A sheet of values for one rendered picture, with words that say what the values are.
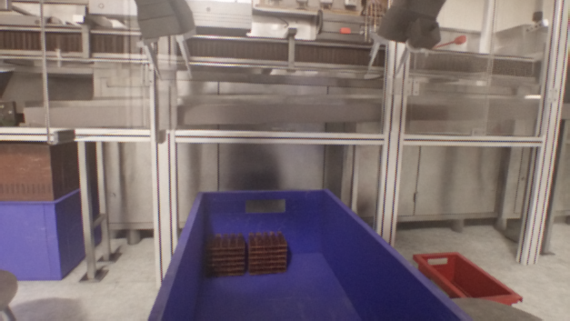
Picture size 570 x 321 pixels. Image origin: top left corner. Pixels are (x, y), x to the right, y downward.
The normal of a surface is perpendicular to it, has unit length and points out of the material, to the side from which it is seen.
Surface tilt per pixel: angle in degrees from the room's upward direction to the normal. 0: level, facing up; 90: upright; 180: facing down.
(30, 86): 90
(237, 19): 90
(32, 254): 90
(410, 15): 111
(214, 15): 90
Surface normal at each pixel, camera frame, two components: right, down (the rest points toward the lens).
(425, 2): 0.07, 0.63
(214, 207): 0.18, 0.13
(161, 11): -0.11, 0.46
